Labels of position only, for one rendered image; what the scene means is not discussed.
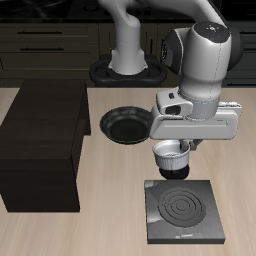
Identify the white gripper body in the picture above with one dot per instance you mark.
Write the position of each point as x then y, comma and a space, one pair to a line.
193, 128

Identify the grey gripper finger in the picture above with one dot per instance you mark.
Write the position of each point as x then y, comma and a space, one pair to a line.
183, 145
196, 143

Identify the white fluted ramekin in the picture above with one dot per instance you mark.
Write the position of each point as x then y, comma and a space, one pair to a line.
171, 155

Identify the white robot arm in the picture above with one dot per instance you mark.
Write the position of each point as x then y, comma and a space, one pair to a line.
206, 66

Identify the dark grey stove plate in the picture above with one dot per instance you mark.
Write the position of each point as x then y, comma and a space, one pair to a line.
183, 210

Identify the black bowl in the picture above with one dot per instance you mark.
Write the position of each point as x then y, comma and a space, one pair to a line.
126, 128

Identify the dark wooden cabinet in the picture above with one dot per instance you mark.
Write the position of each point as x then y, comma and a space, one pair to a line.
41, 143

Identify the dark kitchen cupboards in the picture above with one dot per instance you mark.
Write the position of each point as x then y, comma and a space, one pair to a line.
50, 50

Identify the flat black base plate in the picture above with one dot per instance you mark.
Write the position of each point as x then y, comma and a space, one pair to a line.
100, 73

